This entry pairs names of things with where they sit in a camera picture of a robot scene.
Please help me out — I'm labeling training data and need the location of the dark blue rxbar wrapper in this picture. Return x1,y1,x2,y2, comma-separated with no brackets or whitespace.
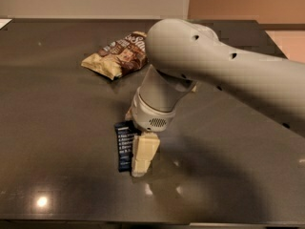
114,120,140,172

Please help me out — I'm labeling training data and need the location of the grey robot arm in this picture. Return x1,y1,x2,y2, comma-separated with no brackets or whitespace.
126,19,305,177

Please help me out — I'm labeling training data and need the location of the green and yellow sponge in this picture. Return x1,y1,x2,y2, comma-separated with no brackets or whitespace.
191,85,197,93

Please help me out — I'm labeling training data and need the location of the brown and cream snack bag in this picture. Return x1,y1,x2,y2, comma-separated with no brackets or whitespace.
81,31,148,80

